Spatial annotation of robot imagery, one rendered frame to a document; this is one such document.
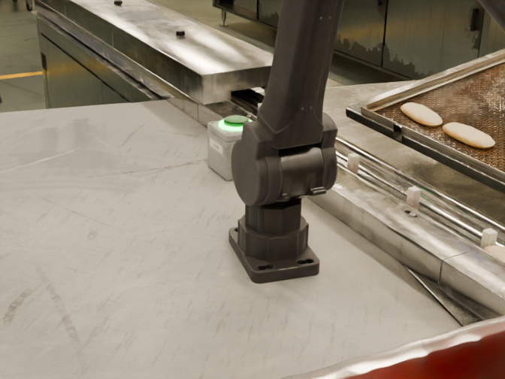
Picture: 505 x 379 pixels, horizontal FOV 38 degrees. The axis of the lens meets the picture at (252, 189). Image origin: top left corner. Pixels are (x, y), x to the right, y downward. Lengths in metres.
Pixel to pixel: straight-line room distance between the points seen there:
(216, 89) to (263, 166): 0.58
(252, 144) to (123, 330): 0.24
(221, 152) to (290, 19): 0.43
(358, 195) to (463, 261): 0.20
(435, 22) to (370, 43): 0.57
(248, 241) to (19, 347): 0.29
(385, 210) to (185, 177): 0.34
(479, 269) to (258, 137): 0.29
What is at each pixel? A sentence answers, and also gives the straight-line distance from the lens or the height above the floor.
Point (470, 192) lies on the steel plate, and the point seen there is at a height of 0.82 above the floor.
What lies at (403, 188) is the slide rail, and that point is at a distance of 1.08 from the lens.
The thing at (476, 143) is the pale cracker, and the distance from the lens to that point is 1.13.
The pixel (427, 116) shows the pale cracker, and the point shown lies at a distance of 1.21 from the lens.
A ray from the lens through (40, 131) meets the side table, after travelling 1.40.
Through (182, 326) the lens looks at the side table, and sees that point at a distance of 0.81.
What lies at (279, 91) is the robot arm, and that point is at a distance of 0.79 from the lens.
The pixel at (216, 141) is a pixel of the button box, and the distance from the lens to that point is 1.15.
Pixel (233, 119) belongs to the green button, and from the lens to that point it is 1.16.
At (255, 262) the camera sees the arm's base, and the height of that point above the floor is 0.84.
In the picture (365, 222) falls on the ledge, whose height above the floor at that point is 0.85.
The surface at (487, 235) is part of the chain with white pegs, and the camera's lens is 0.94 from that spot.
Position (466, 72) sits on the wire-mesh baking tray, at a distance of 1.39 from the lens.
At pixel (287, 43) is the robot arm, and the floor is 1.11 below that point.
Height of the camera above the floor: 1.28
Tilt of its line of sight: 24 degrees down
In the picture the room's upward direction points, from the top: 1 degrees clockwise
